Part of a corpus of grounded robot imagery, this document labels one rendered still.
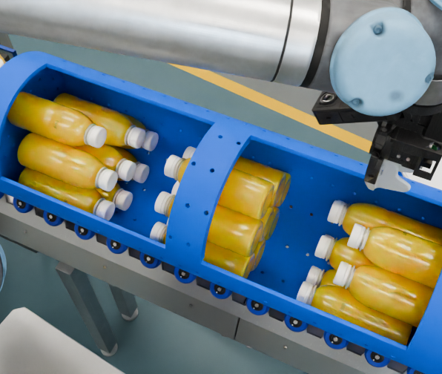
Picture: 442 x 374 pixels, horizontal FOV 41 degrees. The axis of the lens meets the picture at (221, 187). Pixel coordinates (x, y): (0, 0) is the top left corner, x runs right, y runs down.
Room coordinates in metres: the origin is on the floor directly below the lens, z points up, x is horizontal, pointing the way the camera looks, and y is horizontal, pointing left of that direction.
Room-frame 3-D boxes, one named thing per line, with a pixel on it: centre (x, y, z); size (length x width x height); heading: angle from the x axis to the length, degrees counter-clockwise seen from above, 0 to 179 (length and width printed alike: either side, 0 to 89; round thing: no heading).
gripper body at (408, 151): (0.46, -0.23, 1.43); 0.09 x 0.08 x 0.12; 64
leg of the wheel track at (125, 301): (0.83, 0.33, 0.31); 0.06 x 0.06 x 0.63; 64
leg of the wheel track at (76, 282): (0.70, 0.40, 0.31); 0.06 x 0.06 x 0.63; 64
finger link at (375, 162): (0.45, -0.20, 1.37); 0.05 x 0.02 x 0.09; 154
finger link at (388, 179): (0.45, -0.22, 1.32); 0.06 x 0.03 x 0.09; 64
